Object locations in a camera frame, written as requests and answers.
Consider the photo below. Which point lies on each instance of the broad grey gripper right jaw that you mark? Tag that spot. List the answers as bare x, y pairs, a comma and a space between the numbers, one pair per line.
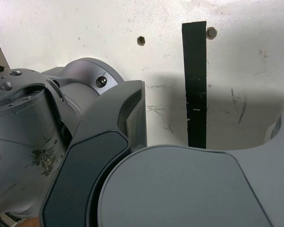
179, 189

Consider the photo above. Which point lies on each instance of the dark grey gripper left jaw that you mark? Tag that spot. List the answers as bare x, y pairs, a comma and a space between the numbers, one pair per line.
89, 165

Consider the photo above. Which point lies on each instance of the black tape strip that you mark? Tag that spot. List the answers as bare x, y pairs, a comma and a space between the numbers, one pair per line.
195, 71

